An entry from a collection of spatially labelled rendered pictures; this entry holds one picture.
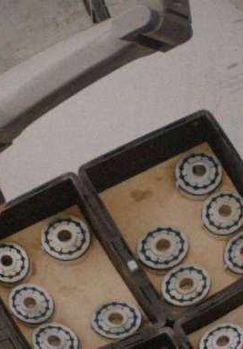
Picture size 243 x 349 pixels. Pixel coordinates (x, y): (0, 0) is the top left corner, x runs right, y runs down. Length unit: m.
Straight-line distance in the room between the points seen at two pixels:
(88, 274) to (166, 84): 0.60
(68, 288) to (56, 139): 0.47
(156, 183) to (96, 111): 0.34
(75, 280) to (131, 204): 0.21
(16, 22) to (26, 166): 1.40
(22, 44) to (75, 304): 1.70
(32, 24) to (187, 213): 1.68
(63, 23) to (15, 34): 0.21
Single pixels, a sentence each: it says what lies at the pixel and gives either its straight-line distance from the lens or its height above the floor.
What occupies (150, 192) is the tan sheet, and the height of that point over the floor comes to 0.83.
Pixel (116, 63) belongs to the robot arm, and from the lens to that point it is 1.20.
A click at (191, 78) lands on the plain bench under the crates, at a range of 2.13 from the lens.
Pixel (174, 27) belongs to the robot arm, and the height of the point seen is 1.52.
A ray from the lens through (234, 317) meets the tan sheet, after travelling 1.67.
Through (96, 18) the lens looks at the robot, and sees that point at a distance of 2.49.
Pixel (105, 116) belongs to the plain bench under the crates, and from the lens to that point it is 2.07.
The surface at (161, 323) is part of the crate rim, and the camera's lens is 1.56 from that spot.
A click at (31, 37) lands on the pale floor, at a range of 3.24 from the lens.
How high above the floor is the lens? 2.39
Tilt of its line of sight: 58 degrees down
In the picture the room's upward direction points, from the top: 9 degrees counter-clockwise
